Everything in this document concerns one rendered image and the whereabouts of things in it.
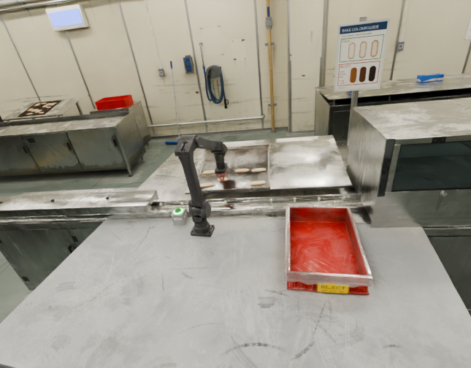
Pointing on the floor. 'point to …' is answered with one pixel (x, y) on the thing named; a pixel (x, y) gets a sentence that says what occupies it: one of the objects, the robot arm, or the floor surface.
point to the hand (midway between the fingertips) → (223, 178)
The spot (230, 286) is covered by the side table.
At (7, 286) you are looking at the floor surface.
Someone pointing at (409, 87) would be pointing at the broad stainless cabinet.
